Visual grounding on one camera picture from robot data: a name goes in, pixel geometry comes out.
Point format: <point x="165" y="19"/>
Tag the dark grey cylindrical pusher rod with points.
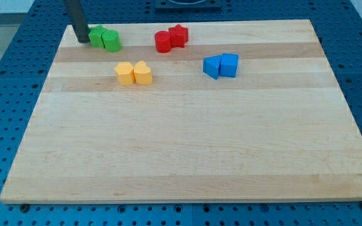
<point x="77" y="20"/>

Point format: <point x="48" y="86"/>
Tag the green star block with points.
<point x="95" y="36"/>

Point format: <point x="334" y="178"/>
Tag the red star block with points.
<point x="179" y="35"/>

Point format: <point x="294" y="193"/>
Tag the green cylinder block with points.
<point x="111" y="41"/>

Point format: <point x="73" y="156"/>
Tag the yellow hexagon block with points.
<point x="125" y="73"/>

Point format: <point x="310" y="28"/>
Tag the yellow heart block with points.
<point x="142" y="73"/>

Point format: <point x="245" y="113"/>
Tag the red cylinder block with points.
<point x="163" y="43"/>

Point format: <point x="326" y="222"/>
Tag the blue triangle block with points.
<point x="211" y="66"/>

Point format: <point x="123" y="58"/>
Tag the blue cube block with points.
<point x="229" y="64"/>

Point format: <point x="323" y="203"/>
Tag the light wooden board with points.
<point x="279" y="131"/>

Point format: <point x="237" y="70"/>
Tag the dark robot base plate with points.
<point x="168" y="5"/>

